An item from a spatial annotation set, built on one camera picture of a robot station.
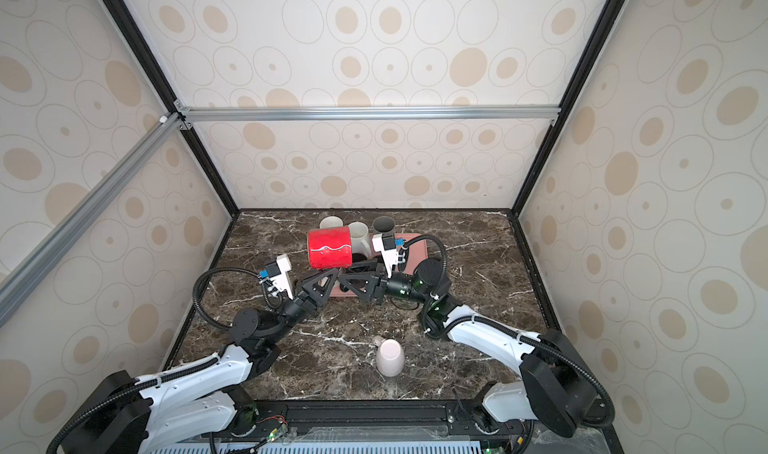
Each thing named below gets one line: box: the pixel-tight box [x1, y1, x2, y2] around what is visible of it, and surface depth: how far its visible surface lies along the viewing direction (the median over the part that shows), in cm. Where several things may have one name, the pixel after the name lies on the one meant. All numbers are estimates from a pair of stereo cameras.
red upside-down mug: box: [307, 226, 352, 270], surface depth 59 cm
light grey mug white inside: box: [319, 214, 345, 229], surface depth 106 cm
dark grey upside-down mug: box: [372, 216, 396, 234], surface depth 105 cm
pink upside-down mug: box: [374, 335, 405, 378], surface depth 78 cm
